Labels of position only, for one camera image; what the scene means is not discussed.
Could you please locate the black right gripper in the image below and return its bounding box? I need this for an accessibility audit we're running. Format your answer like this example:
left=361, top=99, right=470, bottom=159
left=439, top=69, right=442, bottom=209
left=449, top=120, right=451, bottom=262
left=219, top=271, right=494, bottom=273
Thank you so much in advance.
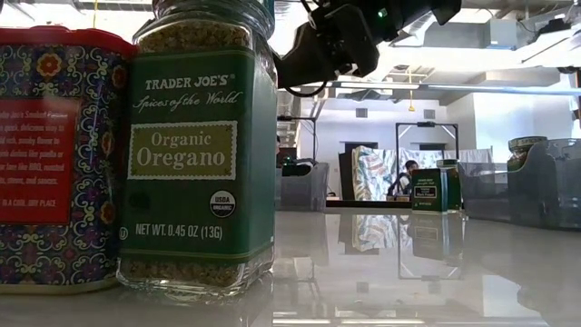
left=277, top=6, right=380, bottom=90

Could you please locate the green-lidded oregano glass jar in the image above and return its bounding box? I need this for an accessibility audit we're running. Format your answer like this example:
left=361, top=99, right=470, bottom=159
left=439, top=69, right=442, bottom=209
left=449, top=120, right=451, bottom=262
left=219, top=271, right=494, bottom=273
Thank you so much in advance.
left=436, top=158, right=463, bottom=213
left=507, top=135, right=549, bottom=173
left=115, top=0, right=279, bottom=303

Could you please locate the black-lidded green pepper tin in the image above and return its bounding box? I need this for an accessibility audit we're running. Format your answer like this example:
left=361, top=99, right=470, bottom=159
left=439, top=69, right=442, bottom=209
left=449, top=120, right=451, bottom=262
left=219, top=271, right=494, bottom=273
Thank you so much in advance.
left=410, top=168, right=449, bottom=214

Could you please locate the red-lidded paprika tin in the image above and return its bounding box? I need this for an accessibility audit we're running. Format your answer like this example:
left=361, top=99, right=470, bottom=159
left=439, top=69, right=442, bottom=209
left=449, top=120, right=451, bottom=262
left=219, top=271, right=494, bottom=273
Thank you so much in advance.
left=0, top=25, right=140, bottom=296

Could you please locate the linear ceiling light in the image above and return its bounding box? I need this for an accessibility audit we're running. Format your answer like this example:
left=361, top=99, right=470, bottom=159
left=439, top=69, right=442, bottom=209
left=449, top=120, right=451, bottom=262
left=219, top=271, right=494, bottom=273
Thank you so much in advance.
left=276, top=79, right=581, bottom=96

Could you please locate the black metal pole stand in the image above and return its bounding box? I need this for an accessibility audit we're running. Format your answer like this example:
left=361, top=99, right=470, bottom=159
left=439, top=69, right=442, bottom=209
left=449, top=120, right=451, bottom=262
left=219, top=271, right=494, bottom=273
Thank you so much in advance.
left=276, top=114, right=318, bottom=167

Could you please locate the patterned cloth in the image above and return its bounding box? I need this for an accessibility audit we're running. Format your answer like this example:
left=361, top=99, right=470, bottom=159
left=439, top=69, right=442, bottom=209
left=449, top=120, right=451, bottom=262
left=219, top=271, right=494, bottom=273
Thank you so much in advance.
left=351, top=144, right=495, bottom=203

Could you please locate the grey plastic bin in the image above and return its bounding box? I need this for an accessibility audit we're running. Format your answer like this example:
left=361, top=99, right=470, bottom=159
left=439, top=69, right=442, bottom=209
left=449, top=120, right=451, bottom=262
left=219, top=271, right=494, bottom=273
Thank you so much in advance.
left=457, top=138, right=581, bottom=232
left=274, top=162, right=331, bottom=213

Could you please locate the yellow hanging cord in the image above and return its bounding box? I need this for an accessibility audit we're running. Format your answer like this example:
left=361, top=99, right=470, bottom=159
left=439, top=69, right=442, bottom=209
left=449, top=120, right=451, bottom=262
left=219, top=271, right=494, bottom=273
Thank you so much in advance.
left=407, top=67, right=417, bottom=114

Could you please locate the black metal frame stand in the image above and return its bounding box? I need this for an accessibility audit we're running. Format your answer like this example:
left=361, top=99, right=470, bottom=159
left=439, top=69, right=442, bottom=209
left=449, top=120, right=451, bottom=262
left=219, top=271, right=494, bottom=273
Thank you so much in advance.
left=395, top=121, right=460, bottom=201

